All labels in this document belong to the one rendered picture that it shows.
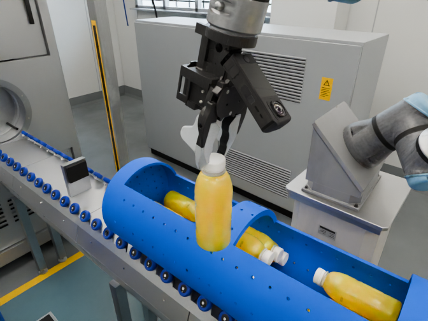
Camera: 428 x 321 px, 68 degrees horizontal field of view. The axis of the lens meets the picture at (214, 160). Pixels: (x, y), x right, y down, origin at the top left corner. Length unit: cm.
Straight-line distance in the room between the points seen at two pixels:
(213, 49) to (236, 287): 51
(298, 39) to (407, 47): 134
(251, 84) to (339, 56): 176
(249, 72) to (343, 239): 77
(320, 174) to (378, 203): 20
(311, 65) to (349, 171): 136
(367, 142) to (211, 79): 66
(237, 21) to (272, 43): 195
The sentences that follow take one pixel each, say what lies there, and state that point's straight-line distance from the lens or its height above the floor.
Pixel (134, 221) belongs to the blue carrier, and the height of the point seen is 114.
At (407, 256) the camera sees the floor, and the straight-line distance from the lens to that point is 281.
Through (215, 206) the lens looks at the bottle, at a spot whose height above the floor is 141.
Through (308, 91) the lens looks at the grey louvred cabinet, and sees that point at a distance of 228.
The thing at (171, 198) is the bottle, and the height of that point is 108.
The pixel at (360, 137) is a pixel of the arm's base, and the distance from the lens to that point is 102.
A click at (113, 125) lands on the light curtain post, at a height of 111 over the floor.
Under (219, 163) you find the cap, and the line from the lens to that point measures 51.
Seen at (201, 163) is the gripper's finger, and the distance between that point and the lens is 50.
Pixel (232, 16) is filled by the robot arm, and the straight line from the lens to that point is 42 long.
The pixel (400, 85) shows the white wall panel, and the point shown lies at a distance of 342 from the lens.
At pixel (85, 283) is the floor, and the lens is 242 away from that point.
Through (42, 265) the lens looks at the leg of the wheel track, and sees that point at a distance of 254.
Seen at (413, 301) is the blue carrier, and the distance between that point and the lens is 72.
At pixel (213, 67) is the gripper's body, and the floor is 163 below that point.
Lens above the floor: 173
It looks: 29 degrees down
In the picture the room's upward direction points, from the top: straight up
